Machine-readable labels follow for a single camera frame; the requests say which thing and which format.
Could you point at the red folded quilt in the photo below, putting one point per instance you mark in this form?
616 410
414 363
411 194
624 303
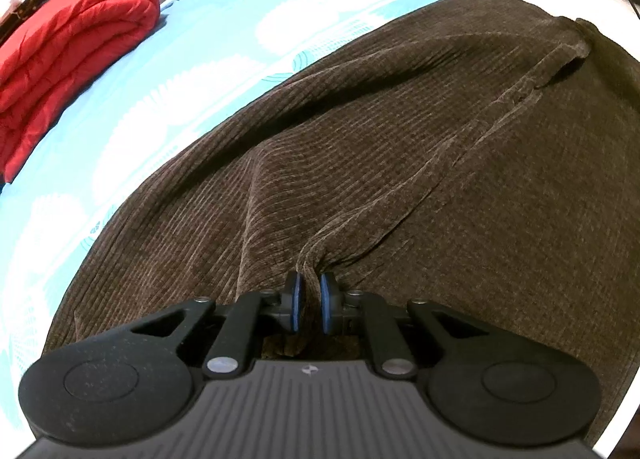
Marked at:
65 59

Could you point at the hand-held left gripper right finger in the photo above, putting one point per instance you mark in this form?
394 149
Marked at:
327 301

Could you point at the blue white patterned bed sheet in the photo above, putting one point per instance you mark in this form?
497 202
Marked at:
225 39

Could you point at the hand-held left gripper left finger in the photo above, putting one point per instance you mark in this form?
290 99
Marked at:
297 301

